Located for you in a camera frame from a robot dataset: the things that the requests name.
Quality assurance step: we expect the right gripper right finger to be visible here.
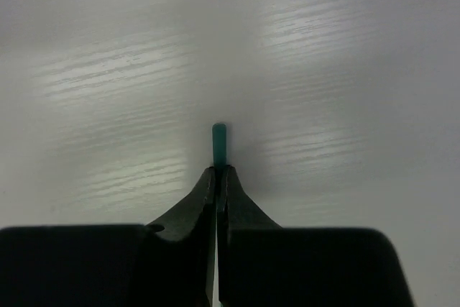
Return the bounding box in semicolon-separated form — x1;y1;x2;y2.
217;166;413;306

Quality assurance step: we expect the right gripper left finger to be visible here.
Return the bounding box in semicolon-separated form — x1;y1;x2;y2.
1;168;216;306

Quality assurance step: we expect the teal chopstick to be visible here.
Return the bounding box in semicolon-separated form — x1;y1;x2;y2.
211;123;228;307

